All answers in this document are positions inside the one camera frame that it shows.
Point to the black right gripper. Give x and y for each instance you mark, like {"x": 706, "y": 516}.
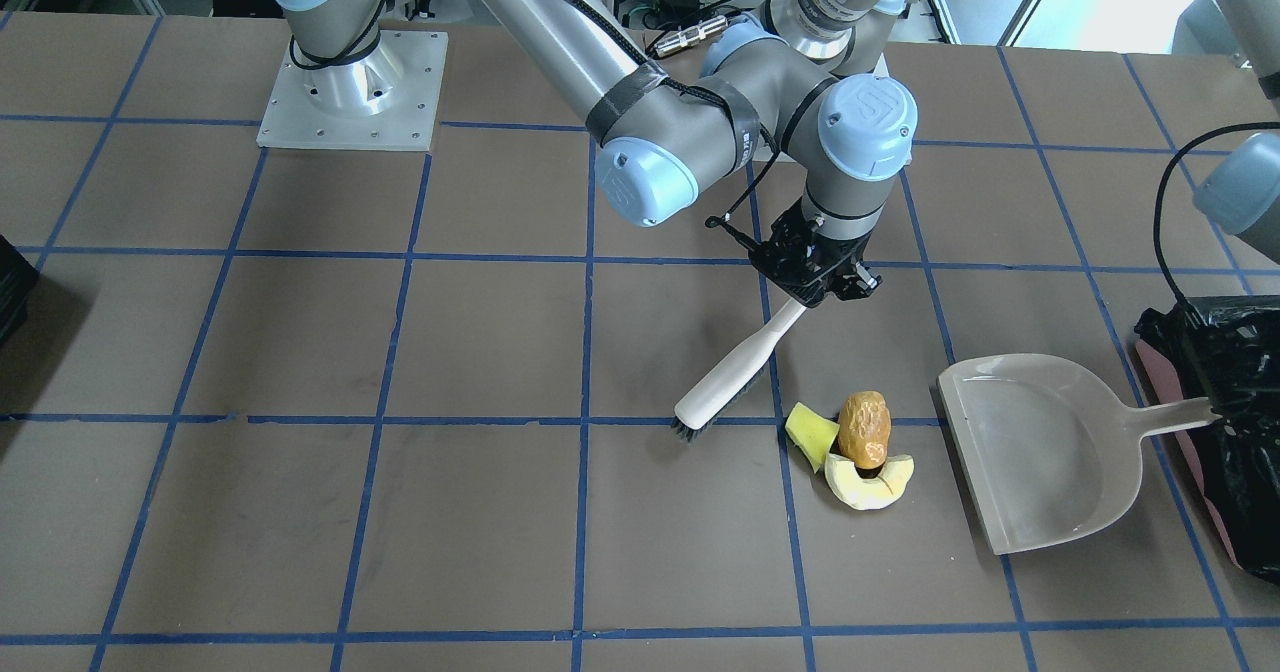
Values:
{"x": 860, "y": 279}

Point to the beige hand brush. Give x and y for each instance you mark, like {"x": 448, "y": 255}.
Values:
{"x": 733, "y": 375}

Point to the yellow sponge piece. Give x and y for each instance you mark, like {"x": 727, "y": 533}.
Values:
{"x": 811, "y": 433}

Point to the brown potato-like trash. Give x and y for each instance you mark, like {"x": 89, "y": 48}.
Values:
{"x": 864, "y": 426}

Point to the pale yellow peel piece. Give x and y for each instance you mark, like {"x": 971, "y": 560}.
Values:
{"x": 888, "y": 486}

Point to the beige dustpan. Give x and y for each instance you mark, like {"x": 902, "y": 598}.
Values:
{"x": 1049, "y": 451}

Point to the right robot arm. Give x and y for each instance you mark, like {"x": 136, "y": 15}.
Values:
{"x": 775, "y": 78}

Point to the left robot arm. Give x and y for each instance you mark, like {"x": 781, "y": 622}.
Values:
{"x": 844, "y": 37}

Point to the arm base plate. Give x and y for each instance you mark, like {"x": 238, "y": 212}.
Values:
{"x": 385, "y": 102}

